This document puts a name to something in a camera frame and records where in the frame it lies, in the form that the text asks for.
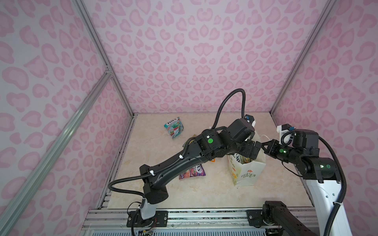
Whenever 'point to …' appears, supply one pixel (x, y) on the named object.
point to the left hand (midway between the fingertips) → (253, 142)
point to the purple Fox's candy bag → (198, 170)
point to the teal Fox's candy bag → (175, 127)
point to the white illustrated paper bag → (248, 173)
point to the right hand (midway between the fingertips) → (261, 143)
